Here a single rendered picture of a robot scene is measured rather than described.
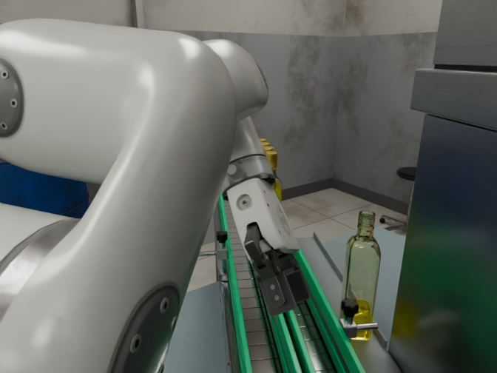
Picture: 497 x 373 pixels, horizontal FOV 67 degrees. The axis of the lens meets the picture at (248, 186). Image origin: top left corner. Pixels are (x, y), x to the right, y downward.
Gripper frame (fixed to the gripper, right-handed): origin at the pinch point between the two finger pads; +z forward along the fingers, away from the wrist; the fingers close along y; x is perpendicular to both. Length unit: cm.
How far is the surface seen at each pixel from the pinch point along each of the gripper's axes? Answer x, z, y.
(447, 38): -32.0, -24.7, 5.9
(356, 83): -61, -160, 316
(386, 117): -70, -113, 310
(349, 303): -4.1, 4.7, 21.9
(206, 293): 38, -7, 57
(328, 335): 2.9, 9.6, 28.7
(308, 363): 4.5, 10.2, 14.1
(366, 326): -4.8, 9.7, 25.5
